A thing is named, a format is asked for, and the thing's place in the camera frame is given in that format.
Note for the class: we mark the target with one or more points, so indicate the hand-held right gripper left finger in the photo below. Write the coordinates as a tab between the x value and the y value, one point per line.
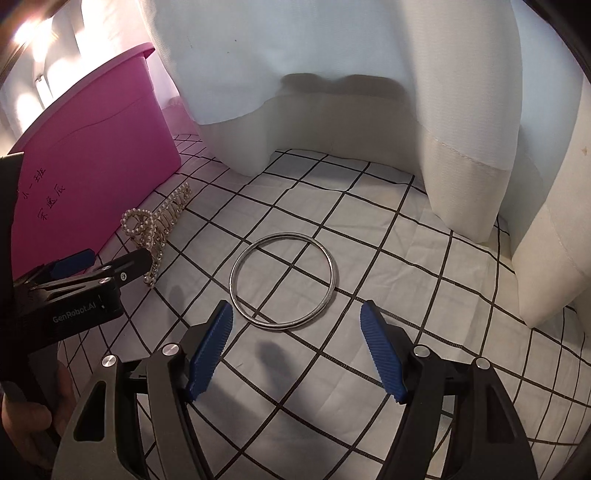
207	355

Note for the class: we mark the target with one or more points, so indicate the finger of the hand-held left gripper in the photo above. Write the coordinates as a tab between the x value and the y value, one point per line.
74	262
131	267

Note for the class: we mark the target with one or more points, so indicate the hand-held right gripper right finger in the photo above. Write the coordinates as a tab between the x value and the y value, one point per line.
383	355

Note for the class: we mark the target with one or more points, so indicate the pearl hair claw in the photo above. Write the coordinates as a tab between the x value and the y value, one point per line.
138	226

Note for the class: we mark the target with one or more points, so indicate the plain silver bangle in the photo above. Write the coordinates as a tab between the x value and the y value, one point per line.
277	326

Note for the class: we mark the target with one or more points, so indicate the pink plastic bin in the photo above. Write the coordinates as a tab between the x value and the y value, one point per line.
92	152

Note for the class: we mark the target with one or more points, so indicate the person's left hand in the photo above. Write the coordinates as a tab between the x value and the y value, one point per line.
23	417

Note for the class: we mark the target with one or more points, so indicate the black checked white cloth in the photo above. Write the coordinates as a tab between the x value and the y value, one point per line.
415	323

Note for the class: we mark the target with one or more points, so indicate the bright window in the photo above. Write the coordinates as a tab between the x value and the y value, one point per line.
46	60

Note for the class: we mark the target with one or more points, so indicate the white curtain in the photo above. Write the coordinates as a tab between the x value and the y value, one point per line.
323	46

